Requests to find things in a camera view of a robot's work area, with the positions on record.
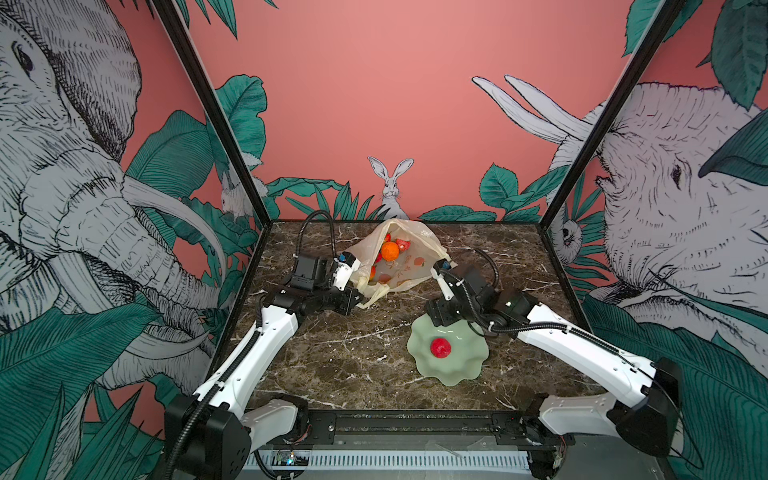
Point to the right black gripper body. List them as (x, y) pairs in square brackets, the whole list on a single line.
[(447, 313)]

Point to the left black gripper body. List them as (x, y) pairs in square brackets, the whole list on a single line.
[(333, 299)]

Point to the red apple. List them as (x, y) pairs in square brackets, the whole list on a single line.
[(440, 348)]

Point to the orange fruit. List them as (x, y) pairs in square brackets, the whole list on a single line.
[(389, 251)]

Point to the translucent cream plastic bag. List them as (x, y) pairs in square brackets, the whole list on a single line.
[(376, 278)]

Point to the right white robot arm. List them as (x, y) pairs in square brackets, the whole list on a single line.
[(641, 401)]

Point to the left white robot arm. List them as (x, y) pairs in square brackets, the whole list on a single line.
[(210, 434)]

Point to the light green wavy plate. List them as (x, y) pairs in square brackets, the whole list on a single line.
[(451, 354)]

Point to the red strawberry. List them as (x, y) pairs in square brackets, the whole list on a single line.
[(403, 245)]

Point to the white perforated vent strip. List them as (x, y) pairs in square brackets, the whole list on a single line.
[(515, 462)]

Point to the small green circuit board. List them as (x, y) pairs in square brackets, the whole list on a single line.
[(291, 459)]

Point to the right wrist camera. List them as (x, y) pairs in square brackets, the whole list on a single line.
[(466, 278)]

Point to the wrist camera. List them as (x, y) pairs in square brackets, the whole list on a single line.
[(311, 273), (466, 278)]

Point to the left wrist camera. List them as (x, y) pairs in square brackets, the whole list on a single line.
[(311, 273)]

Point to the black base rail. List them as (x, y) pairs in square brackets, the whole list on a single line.
[(537, 426)]

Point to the left black frame post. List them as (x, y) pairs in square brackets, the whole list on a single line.
[(169, 15)]

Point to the black frame post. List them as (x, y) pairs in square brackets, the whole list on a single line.
[(653, 36), (169, 15)]

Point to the right black frame post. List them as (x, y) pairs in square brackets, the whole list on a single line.
[(653, 36)]

